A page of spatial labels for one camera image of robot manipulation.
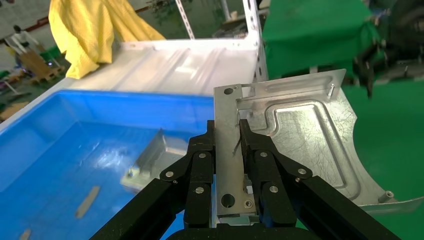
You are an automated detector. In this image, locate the white metal shelf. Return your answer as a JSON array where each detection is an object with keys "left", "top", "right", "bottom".
[{"left": 0, "top": 38, "right": 269, "bottom": 133}]

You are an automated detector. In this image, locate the stamped grey metal plate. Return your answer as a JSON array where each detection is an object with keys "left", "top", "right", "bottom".
[
  {"left": 119, "top": 128, "right": 190, "bottom": 195},
  {"left": 213, "top": 68, "right": 424, "bottom": 226}
]

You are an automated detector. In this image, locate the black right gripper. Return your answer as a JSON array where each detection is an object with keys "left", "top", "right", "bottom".
[{"left": 365, "top": 0, "right": 424, "bottom": 64}]

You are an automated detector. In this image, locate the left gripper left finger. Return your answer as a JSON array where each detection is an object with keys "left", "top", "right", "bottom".
[{"left": 89, "top": 119, "right": 217, "bottom": 240}]

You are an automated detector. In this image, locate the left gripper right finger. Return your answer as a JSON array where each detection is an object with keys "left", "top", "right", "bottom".
[{"left": 238, "top": 118, "right": 402, "bottom": 240}]

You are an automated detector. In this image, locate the wooden pallet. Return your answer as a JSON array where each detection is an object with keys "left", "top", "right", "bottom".
[{"left": 18, "top": 49, "right": 65, "bottom": 85}]

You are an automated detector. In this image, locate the yellow woven cloth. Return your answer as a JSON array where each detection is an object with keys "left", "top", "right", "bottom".
[{"left": 48, "top": 0, "right": 167, "bottom": 80}]

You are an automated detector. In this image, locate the blue plastic bin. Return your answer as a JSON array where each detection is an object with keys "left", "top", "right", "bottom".
[{"left": 0, "top": 89, "right": 216, "bottom": 240}]

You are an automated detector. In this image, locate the white perforated angle rail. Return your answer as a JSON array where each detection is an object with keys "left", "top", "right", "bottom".
[
  {"left": 174, "top": 0, "right": 196, "bottom": 40},
  {"left": 241, "top": 0, "right": 269, "bottom": 84}
]

